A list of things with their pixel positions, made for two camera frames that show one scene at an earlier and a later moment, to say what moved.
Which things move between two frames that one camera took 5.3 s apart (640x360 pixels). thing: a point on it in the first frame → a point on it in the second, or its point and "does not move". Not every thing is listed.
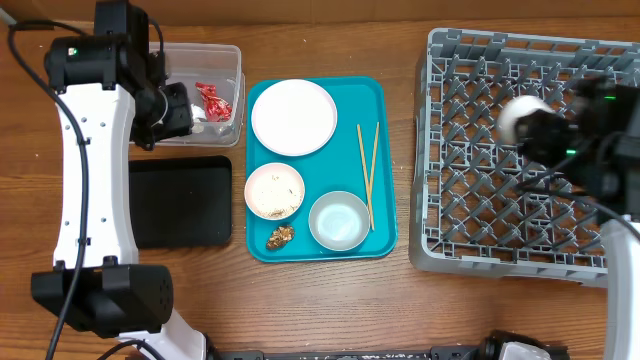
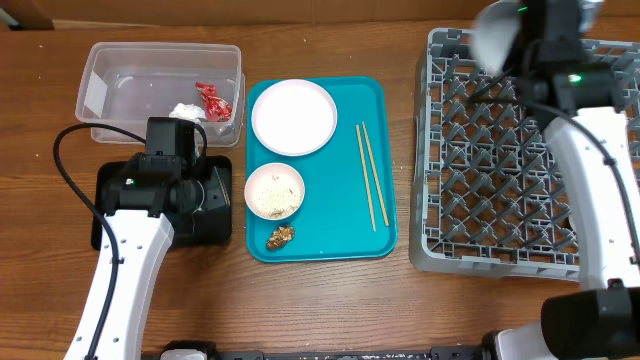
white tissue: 199,117 does not move
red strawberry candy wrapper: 217,109 does not move
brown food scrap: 280,237 does not move
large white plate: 294,117 does not move
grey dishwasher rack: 466,212 does not move
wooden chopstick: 366,176 does not move
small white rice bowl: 274,191 does not move
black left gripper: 182,124 → 202,172
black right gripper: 536,137 → 542,13
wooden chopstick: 373,165 → 376,177
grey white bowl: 339,220 → 496,27
